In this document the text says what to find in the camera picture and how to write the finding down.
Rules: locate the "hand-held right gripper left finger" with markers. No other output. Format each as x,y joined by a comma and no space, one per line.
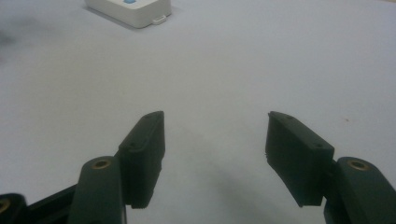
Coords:
141,161

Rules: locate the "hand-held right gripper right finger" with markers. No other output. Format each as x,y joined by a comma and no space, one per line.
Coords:
299,158

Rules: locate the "white plastic box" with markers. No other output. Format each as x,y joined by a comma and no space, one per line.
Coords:
130,11

